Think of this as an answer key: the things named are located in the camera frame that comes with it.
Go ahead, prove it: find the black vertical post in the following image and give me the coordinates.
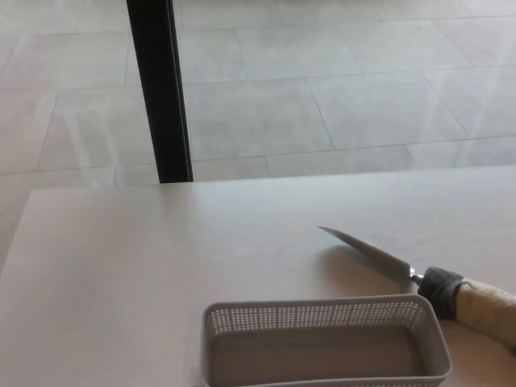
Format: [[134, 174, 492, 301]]
[[125, 0, 195, 185]]

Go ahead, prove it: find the grey perforated plastic basket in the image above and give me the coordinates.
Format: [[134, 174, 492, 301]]
[[200, 293, 453, 387]]

